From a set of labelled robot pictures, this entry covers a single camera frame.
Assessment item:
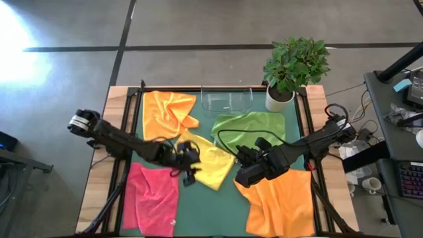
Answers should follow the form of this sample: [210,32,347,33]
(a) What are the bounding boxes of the green microfiber towel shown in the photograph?
[210,111,287,156]

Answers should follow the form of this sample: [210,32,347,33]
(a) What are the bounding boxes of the yellow microfiber towel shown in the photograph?
[176,128,236,192]

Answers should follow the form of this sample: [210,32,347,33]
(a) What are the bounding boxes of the orange microfiber towel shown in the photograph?
[141,90,200,142]
[233,168,316,238]

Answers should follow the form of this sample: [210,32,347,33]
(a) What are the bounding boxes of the pink microfiber towel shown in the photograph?
[121,161,180,238]

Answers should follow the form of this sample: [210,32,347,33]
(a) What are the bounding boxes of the white plant pot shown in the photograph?
[264,85,296,113]

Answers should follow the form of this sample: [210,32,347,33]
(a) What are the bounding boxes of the clear plastic bin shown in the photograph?
[200,86,254,118]

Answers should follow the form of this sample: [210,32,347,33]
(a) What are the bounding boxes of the green table mat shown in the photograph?
[119,91,318,237]

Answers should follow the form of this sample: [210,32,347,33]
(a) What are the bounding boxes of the white crumpled bag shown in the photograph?
[338,141,374,186]

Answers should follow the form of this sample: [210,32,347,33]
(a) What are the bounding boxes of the green leafy plant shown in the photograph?
[262,36,332,94]

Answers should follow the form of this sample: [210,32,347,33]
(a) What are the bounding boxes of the black flat bar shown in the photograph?
[342,141,391,173]

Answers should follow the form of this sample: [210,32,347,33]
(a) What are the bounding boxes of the white mug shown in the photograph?
[361,177,383,196]

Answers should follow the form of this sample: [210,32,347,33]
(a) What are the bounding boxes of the grey side desk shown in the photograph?
[363,69,423,238]

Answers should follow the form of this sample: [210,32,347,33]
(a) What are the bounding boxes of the clear plastic bag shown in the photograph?
[383,102,423,135]

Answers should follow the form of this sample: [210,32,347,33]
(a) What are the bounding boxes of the black keyboard coloured keys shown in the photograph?
[397,161,423,200]

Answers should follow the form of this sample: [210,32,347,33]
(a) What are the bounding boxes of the blue sticky pad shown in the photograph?
[392,78,413,93]

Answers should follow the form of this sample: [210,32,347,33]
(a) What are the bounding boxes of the black round pole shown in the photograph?
[376,41,423,84]

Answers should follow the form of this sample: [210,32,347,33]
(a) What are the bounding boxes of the black desk device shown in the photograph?
[405,69,423,107]

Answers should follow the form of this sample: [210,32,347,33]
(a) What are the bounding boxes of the dark blue box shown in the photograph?
[0,131,19,152]

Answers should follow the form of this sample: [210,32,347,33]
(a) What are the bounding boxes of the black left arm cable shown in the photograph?
[153,136,202,178]

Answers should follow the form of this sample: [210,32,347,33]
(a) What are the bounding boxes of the black aluminium table frame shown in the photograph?
[74,79,364,238]

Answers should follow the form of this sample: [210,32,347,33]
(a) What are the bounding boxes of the white floor cable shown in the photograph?
[348,98,373,125]

